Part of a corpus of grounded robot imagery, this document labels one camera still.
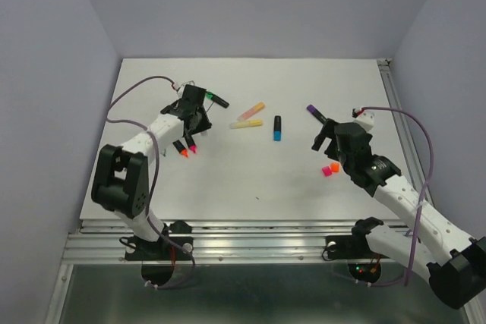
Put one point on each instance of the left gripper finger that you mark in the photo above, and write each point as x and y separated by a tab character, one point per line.
172	109
200	122

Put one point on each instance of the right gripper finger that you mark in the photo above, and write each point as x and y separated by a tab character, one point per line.
318	141
328	129

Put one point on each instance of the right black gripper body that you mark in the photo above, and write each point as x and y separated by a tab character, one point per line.
345	164

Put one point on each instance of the green cap black highlighter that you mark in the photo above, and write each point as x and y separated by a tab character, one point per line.
217	99

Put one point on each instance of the pink black highlighter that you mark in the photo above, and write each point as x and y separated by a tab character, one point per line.
191	143

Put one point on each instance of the pink highlighter cap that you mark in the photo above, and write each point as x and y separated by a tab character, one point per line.
326	171

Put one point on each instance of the orange black highlighter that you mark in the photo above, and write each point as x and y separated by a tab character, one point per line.
180	147

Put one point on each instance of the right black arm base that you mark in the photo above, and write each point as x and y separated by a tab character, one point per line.
355	247

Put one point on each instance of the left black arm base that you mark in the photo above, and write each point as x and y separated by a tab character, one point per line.
139	250

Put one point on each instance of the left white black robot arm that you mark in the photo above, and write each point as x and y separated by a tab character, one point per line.
121	178

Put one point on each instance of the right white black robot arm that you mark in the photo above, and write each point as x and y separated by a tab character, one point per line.
449	259

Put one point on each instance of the purple cap black highlighter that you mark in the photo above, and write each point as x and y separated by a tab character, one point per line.
316	113

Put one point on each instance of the blue cap black highlighter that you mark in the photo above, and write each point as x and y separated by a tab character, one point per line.
277	128

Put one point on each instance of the yellow clear highlighter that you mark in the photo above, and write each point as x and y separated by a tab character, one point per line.
246	124

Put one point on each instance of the peach clear highlighter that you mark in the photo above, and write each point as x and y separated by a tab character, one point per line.
251	111

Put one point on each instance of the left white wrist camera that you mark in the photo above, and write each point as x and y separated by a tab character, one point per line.
179	88

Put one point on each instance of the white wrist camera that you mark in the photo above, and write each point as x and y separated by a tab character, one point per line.
364	118
179	88

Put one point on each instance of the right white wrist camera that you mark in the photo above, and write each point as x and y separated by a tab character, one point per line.
364	118

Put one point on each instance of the aluminium right side rail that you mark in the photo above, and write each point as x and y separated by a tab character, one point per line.
402	122

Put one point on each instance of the aluminium front rail frame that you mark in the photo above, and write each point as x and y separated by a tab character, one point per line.
216	242

